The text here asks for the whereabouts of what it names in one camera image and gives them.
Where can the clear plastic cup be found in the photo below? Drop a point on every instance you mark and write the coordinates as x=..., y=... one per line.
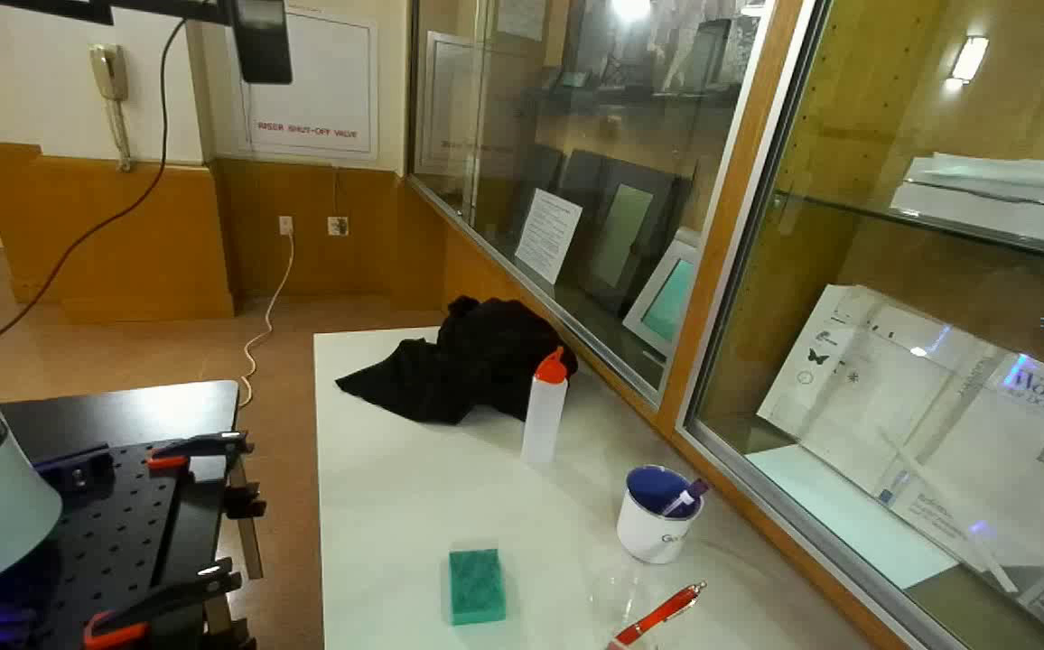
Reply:
x=618, y=595

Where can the red pen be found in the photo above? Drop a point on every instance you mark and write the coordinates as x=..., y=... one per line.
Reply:
x=659, y=617

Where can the black cloth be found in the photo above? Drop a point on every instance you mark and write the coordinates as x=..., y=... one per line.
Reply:
x=471, y=364

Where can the white squeeze bottle orange cap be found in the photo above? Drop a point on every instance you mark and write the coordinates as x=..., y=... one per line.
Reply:
x=542, y=416

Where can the white paper sign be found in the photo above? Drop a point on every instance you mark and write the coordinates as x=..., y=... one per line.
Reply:
x=547, y=236

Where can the dark framed picture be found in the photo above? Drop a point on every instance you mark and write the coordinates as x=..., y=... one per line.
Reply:
x=629, y=236

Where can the white mug blue inside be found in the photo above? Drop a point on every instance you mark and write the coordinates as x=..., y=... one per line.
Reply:
x=647, y=529

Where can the green sponge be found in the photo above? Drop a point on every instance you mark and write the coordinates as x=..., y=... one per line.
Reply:
x=476, y=588

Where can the orange black clamp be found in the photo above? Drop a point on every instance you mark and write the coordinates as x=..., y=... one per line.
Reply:
x=197, y=453
x=159, y=600

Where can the flat white paper sheet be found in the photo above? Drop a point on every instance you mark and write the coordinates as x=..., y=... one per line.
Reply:
x=846, y=512

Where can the open white book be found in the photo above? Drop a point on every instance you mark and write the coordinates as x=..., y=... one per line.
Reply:
x=906, y=411

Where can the wooden partition panel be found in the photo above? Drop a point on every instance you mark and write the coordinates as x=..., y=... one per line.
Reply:
x=109, y=239

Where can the black perforated mounting table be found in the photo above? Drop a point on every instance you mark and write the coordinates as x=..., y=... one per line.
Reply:
x=125, y=544

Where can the stack of white papers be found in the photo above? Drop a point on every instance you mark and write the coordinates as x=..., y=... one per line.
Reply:
x=1001, y=199

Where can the white wall outlet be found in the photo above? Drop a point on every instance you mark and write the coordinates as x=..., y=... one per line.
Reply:
x=339, y=226
x=288, y=226

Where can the white wall notice board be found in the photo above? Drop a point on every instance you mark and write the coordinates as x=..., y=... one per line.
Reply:
x=325, y=86

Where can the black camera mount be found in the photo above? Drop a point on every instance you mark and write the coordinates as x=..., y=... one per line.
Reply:
x=260, y=41

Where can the beige wall phone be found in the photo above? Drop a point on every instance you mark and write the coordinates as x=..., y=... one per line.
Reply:
x=109, y=74

